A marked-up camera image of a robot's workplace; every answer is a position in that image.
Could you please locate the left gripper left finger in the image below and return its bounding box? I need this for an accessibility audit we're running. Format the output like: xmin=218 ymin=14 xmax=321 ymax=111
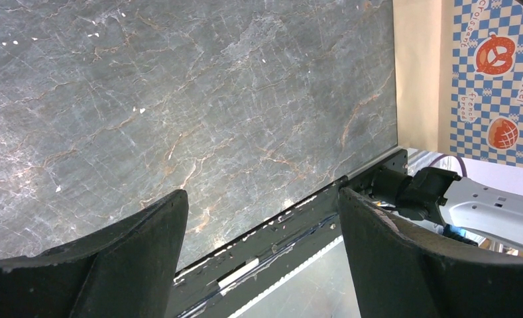
xmin=0 ymin=189 xmax=189 ymax=317

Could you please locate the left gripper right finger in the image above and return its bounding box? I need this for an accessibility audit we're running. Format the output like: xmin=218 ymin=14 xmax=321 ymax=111
xmin=339 ymin=187 xmax=523 ymax=317

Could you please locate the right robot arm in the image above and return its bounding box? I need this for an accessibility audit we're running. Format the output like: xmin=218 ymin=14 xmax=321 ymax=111
xmin=370 ymin=167 xmax=523 ymax=252

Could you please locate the paper takeout bag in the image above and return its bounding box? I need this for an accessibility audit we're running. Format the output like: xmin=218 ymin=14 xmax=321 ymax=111
xmin=393 ymin=1 xmax=523 ymax=168

